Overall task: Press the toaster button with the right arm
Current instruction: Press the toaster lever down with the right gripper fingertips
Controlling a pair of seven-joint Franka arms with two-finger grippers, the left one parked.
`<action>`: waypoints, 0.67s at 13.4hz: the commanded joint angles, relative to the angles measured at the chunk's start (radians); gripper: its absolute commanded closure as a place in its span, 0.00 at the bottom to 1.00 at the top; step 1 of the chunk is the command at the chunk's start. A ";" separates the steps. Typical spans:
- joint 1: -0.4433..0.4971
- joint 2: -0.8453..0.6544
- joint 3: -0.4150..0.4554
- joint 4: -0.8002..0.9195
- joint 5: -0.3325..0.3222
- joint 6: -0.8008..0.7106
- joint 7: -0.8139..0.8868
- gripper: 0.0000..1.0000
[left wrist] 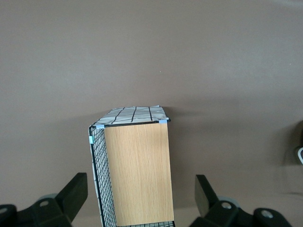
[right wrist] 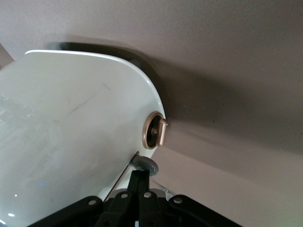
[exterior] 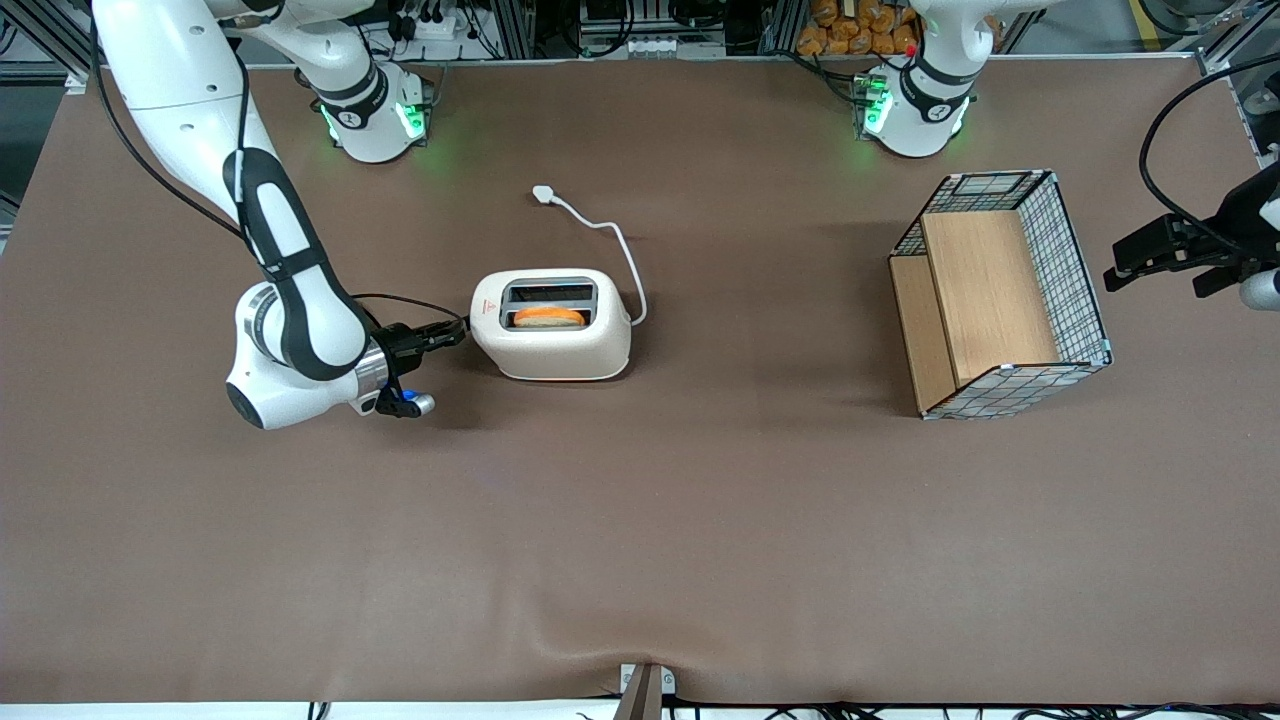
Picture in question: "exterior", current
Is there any white power strip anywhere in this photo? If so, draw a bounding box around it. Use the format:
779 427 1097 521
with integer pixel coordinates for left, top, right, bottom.
390 10 473 45

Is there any brown table mat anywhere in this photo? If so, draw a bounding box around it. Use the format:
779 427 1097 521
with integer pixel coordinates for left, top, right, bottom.
0 55 1280 706

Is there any aluminium frame rail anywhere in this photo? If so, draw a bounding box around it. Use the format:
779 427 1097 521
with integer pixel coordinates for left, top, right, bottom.
1195 0 1280 81
0 0 96 91

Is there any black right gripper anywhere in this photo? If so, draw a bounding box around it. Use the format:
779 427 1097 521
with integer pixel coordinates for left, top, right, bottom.
375 320 469 379

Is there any pile of orange bread rolls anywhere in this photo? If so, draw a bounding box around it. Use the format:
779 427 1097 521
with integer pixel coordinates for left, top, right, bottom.
797 0 921 57

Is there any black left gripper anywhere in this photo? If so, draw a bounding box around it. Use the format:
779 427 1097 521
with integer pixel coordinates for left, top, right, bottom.
1104 163 1280 299

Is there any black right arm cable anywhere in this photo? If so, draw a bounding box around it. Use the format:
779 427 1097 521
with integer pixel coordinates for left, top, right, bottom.
88 15 467 327

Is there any wire basket with wooden shelf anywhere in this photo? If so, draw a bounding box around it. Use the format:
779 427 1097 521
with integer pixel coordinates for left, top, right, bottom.
888 169 1113 421

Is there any white toaster power cable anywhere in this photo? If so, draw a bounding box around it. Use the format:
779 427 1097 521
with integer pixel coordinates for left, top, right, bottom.
533 185 648 327

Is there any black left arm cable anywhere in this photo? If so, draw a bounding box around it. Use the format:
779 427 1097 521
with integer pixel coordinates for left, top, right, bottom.
1139 52 1280 253

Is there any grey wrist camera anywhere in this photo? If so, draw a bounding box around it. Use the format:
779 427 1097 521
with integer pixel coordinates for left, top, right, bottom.
1238 268 1280 312
375 385 438 420

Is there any white two-slot toaster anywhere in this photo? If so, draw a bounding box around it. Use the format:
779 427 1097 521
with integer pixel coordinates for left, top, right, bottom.
469 268 634 382

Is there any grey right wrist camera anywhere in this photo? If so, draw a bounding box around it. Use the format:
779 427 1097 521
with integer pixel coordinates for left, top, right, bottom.
375 385 438 420

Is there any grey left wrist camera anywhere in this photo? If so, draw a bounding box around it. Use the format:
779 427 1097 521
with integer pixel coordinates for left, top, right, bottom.
1238 268 1280 312

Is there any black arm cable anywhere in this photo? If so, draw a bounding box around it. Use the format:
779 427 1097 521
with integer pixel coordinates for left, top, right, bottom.
88 15 467 327
1139 52 1280 253

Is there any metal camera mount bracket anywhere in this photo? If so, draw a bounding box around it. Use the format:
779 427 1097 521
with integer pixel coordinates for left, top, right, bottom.
618 662 677 720

